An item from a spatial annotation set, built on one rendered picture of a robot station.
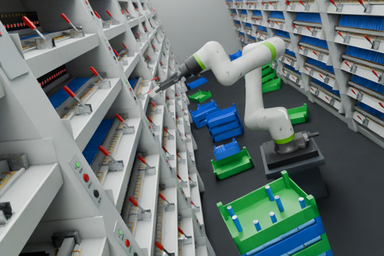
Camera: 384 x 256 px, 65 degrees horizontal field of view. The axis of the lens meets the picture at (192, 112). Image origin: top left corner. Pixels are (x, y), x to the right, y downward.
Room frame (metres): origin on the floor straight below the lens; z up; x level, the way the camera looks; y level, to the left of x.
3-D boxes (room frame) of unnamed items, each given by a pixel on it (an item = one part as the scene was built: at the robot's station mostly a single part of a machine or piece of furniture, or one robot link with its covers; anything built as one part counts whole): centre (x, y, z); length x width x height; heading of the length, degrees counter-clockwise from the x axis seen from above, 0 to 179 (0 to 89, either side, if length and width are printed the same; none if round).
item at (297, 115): (2.41, -0.78, 0.04); 0.30 x 0.20 x 0.08; 60
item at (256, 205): (0.89, -0.10, 0.52); 0.30 x 0.20 x 0.08; 94
